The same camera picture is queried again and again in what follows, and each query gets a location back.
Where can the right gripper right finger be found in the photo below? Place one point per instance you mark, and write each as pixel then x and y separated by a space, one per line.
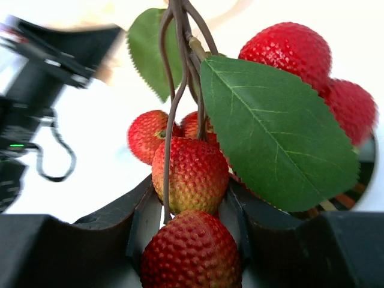
pixel 333 249

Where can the black rimmed white plate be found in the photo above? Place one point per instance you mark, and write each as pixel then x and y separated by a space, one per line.
pixel 348 199

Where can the red fake lychee bunch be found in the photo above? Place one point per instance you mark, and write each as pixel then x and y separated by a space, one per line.
pixel 280 138

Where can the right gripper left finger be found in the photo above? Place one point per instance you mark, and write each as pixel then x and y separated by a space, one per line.
pixel 43 251

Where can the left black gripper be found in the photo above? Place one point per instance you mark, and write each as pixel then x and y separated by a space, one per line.
pixel 55 58

